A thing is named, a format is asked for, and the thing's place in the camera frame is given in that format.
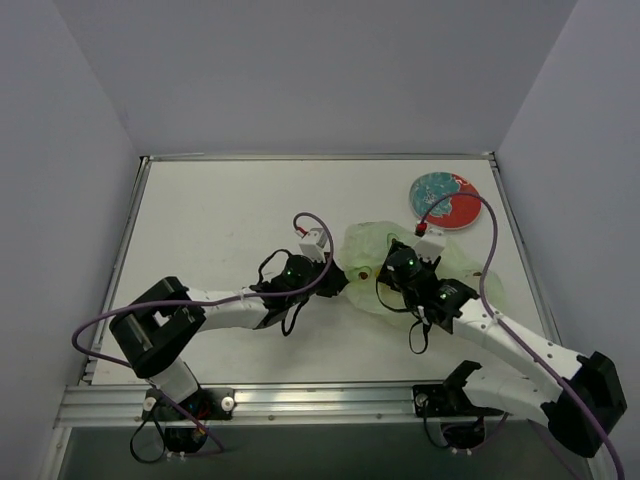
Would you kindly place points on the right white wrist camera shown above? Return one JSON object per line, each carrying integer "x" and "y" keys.
{"x": 430, "y": 242}

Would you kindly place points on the red teal floral plate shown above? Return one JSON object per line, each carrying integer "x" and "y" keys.
{"x": 450, "y": 199}

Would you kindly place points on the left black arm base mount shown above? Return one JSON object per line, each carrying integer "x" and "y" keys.
{"x": 205, "y": 404}

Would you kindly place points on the aluminium front rail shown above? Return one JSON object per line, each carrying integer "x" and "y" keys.
{"x": 299, "y": 403}

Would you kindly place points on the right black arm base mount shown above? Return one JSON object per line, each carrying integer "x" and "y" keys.
{"x": 435, "y": 400}

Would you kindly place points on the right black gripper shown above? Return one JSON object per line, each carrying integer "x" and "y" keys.
{"x": 388, "y": 270}

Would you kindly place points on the light green plastic bag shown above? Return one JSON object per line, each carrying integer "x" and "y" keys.
{"x": 363, "y": 250}

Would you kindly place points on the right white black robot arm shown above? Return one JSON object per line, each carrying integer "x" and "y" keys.
{"x": 577, "y": 397}

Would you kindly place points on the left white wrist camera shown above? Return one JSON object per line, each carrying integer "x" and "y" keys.
{"x": 315, "y": 245}

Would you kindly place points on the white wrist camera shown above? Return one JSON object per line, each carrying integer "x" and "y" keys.
{"x": 430, "y": 242}
{"x": 315, "y": 245}

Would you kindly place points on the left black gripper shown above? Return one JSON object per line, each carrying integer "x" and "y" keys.
{"x": 332, "y": 280}

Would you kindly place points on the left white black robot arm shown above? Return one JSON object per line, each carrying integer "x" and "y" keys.
{"x": 168, "y": 315}

